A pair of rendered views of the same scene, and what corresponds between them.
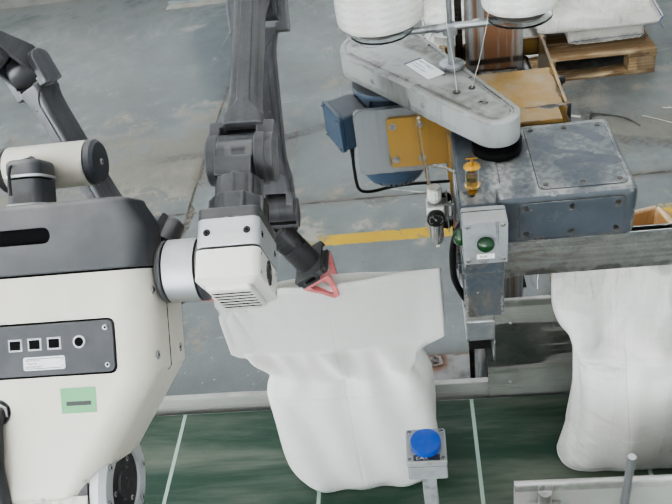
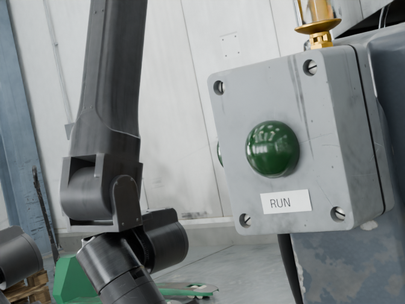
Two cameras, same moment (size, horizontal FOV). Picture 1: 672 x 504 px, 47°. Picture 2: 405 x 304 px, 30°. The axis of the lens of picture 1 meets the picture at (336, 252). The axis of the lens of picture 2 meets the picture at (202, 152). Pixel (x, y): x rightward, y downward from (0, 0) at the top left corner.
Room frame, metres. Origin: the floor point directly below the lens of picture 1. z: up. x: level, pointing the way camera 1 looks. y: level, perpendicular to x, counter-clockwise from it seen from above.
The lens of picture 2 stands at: (0.64, -0.42, 1.31)
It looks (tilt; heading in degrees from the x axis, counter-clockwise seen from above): 3 degrees down; 32
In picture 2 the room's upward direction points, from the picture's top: 11 degrees counter-clockwise
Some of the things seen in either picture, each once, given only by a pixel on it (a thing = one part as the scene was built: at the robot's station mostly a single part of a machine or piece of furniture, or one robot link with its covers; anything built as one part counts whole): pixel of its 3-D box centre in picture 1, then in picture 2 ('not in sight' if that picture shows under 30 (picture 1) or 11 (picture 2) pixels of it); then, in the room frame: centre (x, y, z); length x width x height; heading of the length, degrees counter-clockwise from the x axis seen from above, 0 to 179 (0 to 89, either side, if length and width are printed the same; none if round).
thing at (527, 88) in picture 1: (497, 133); not in sight; (1.47, -0.41, 1.18); 0.34 x 0.25 x 0.31; 171
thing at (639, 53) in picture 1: (530, 40); not in sight; (4.16, -1.36, 0.07); 1.20 x 0.82 x 0.14; 81
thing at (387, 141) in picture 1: (420, 134); not in sight; (1.45, -0.23, 1.23); 0.28 x 0.07 x 0.16; 81
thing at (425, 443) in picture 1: (425, 444); not in sight; (0.93, -0.11, 0.84); 0.06 x 0.06 x 0.02
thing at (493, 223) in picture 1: (484, 235); (299, 141); (1.01, -0.25, 1.28); 0.08 x 0.05 x 0.09; 81
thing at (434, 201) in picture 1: (437, 218); not in sight; (1.26, -0.22, 1.14); 0.05 x 0.04 x 0.16; 171
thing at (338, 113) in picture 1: (347, 127); not in sight; (1.51, -0.08, 1.25); 0.10 x 0.08 x 0.12; 16
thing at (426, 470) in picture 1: (426, 454); not in sight; (0.93, -0.11, 0.81); 0.08 x 0.08 x 0.06; 81
